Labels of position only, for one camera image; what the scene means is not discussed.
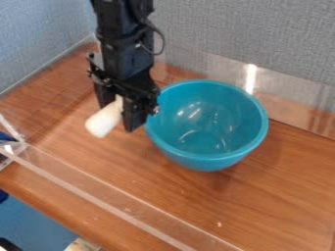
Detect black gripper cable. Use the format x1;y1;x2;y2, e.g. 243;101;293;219
136;13;166;57

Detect clear acrylic front barrier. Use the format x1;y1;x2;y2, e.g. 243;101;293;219
0;114;243;251

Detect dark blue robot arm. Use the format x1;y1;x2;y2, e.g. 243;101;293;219
86;0;164;132

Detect white brown-capped toy mushroom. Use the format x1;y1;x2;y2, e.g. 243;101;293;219
85;95;122;138

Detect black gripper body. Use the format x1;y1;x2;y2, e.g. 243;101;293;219
86;33;160;115

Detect clear acrylic left barrier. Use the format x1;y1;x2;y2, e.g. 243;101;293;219
0;31;93;95

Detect clear acrylic back barrier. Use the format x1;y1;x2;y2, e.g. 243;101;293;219
152;48;335;140

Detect blue plastic bowl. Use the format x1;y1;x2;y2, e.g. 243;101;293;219
145;79;269;172

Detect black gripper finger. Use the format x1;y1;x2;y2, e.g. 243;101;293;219
94;83;114;108
121;97;149;132

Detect clear acrylic barrier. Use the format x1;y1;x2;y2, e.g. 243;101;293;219
0;114;243;251
0;31;93;95
152;48;335;140

